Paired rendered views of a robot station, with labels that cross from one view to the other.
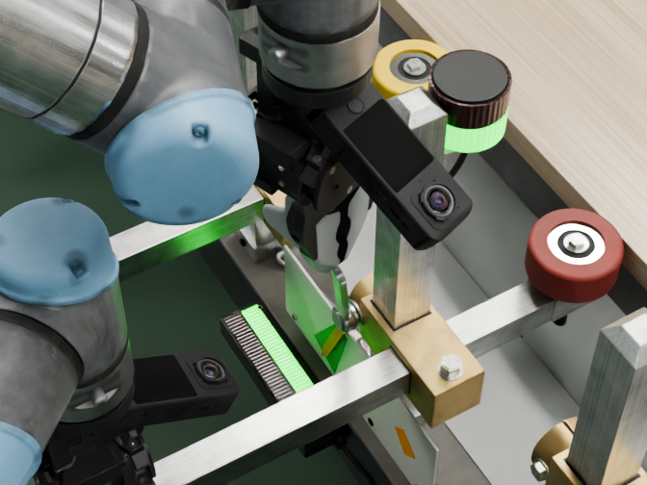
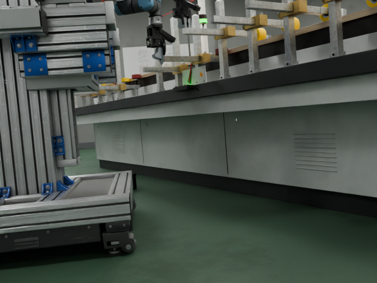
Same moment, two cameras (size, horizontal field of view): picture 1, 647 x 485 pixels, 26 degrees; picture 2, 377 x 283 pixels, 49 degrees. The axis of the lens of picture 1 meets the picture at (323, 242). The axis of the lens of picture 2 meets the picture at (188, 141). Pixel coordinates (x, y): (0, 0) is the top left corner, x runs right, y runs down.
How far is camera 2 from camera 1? 223 cm
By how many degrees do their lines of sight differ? 47
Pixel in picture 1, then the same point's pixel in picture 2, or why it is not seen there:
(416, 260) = (198, 41)
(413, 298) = (199, 50)
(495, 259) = not seen: hidden behind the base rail
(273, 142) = (178, 7)
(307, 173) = (182, 8)
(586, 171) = not seen: hidden behind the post
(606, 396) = (217, 10)
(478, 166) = (211, 73)
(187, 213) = not seen: outside the picture
